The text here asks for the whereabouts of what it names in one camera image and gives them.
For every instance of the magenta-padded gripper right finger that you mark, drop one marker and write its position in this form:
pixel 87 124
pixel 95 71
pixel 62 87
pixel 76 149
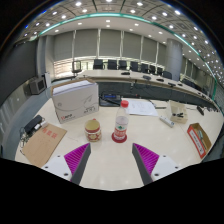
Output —
pixel 146 158

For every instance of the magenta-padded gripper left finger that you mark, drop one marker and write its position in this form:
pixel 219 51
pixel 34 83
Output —
pixel 77 158

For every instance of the clear red-capped water bottle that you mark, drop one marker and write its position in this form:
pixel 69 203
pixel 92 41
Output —
pixel 121 125

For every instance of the red flowered mug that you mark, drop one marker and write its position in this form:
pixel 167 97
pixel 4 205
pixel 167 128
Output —
pixel 92 130

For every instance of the flat round red coaster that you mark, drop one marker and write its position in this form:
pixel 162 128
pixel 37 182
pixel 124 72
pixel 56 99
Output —
pixel 115 140

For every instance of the brown paper envelope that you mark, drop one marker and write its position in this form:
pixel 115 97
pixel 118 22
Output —
pixel 43 145

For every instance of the white power strip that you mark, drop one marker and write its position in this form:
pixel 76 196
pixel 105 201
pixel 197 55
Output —
pixel 166 121

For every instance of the white printed paper sheet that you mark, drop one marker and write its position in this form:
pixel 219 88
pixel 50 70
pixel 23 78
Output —
pixel 141 108

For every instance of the open red cardboard box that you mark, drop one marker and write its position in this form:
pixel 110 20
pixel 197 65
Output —
pixel 197 140

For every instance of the small white cardboard box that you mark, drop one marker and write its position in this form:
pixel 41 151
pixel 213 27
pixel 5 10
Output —
pixel 176 111

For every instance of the black power adapter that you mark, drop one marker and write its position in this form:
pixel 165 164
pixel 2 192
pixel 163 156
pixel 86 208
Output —
pixel 32 124

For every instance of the white copy paper carton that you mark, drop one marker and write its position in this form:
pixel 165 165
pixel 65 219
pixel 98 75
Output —
pixel 75 101

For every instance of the black laptop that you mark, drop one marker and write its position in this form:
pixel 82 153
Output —
pixel 110 98

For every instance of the grey box monitor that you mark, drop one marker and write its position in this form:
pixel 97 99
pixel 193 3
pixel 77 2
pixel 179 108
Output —
pixel 36 85

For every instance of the long curved conference desk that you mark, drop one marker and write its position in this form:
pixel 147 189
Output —
pixel 110 75

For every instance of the black office chairs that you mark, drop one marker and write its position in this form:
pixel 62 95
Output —
pixel 112 64

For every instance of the round ceiling lights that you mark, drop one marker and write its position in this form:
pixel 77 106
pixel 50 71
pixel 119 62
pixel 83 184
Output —
pixel 78 4

